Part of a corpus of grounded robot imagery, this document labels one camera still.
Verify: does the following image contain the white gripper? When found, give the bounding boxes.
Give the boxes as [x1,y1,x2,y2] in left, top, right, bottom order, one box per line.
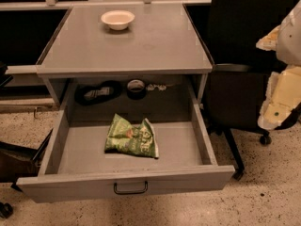
[256,25,301,130]

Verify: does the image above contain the green jalapeno chip bag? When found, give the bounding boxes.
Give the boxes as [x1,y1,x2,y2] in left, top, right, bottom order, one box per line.
[104,114,159,158]

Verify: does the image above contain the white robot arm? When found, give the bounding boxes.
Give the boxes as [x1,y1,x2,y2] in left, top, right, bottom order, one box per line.
[256,1,301,130]

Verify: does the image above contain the grey cabinet counter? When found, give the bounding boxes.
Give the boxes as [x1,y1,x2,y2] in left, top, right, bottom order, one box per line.
[37,3,212,97]

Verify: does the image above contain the grey open top drawer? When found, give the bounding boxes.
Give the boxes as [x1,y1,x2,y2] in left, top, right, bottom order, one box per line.
[17,83,234,202]

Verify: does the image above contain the black office chair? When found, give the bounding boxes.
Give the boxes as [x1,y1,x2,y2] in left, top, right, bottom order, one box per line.
[203,0,299,180]

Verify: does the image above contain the small metal keys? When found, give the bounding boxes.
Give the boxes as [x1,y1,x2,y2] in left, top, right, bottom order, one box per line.
[146,84,172,91]

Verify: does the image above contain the black tape roll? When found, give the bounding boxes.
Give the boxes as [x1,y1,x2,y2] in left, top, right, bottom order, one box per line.
[127,79,146,100]

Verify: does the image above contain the white paper bowl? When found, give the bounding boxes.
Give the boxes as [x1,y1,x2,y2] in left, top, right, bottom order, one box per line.
[101,10,135,31]

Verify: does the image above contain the black chair base left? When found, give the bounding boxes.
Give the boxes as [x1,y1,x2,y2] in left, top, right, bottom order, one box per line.
[0,128,54,219]

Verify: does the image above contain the black strap bundle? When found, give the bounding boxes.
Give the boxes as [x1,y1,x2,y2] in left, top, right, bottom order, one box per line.
[74,80,123,106]

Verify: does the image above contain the black drawer handle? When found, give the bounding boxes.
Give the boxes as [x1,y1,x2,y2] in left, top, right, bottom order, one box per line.
[113,181,149,195]

